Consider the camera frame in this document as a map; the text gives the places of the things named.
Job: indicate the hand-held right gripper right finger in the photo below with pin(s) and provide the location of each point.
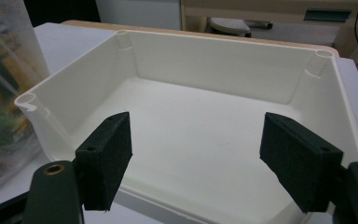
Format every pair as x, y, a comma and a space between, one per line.
298, 161

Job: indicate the white plastic tray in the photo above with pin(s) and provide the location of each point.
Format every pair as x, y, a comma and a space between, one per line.
199, 124

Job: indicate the light wooden desk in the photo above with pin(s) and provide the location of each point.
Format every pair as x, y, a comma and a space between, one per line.
279, 9

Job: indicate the grey footrest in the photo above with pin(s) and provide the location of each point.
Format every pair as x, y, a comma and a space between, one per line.
230, 26

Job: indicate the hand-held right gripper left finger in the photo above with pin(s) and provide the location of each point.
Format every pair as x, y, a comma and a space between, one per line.
104, 161

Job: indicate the clear plastic bag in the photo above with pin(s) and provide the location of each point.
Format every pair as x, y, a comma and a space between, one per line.
6, 93

